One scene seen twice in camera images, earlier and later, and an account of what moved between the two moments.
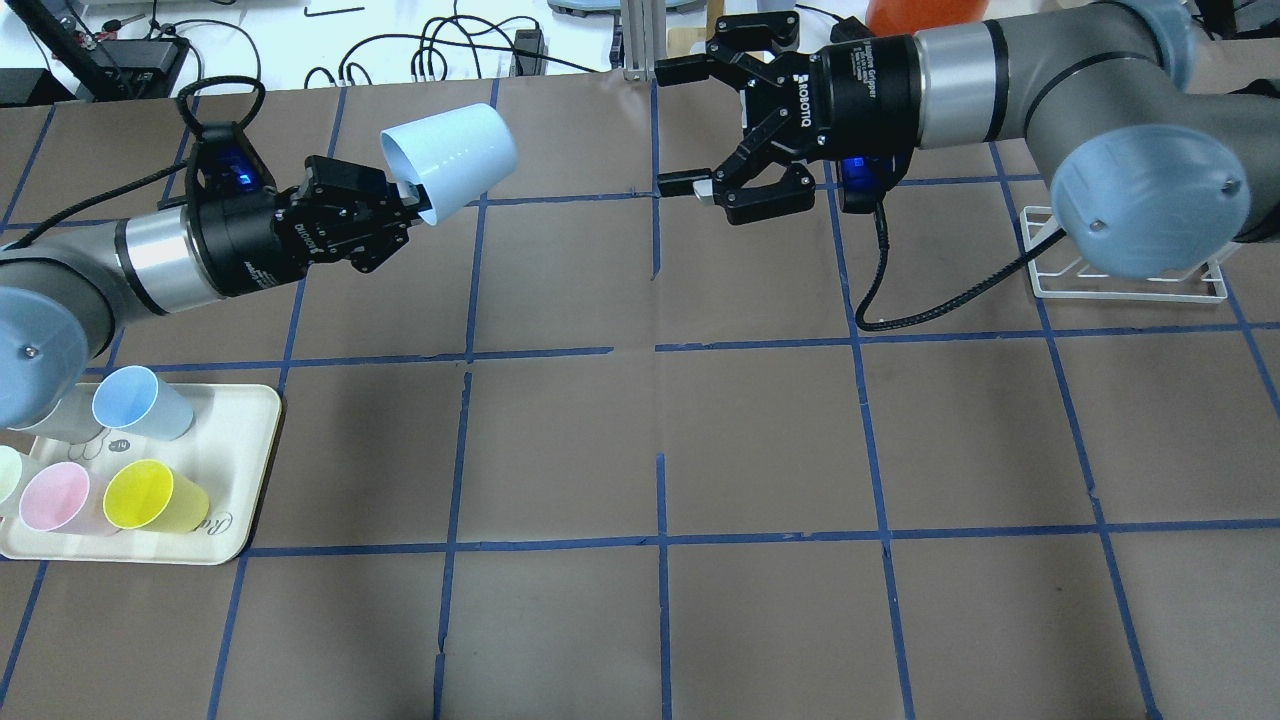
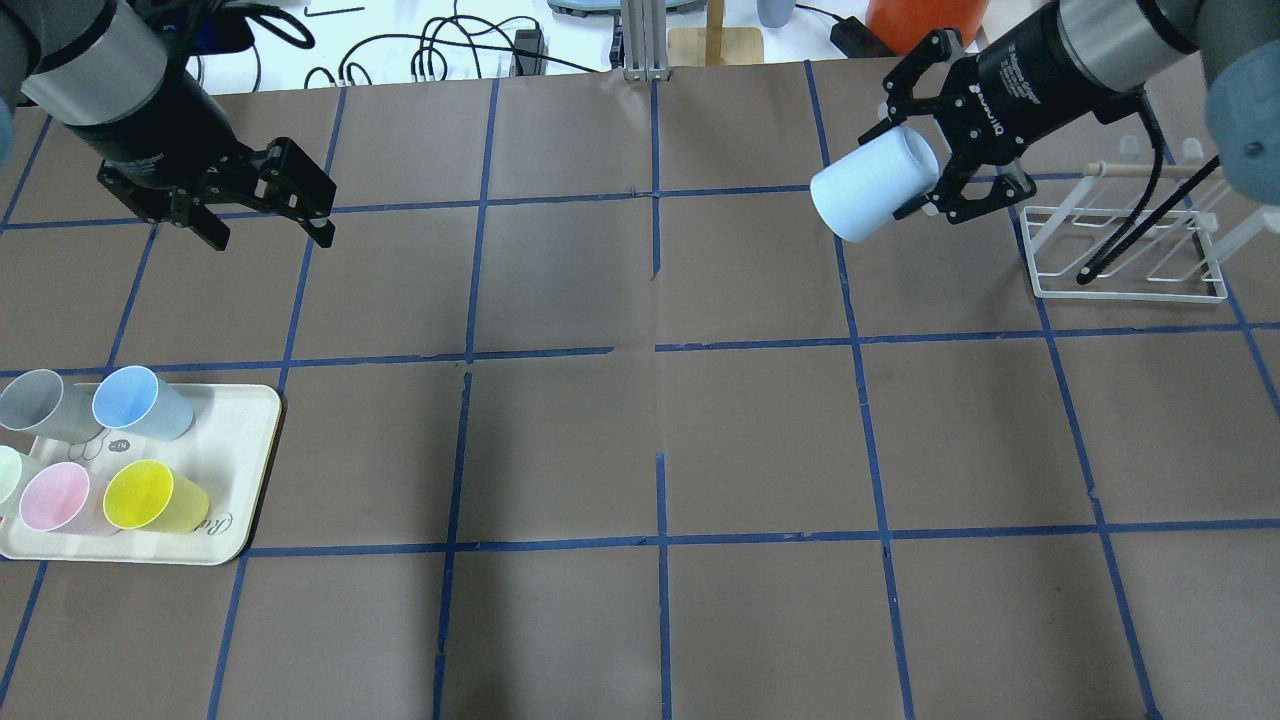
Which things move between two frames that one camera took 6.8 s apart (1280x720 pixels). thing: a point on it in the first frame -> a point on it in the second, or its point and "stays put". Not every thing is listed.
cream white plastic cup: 11,480 stays put
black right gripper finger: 741,48 -> 898,85
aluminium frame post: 644,37 stays put
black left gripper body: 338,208 -> 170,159
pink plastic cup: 65,497 stays put
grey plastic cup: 73,420 stays put
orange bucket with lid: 889,18 stays put
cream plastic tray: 227,452 stays put
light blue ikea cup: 456,155 -> 859,194
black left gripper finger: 413,195 -> 295,186
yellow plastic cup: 149,496 stays put
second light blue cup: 134,398 stays put
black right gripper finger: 748,185 -> 1006,191
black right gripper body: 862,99 -> 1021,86
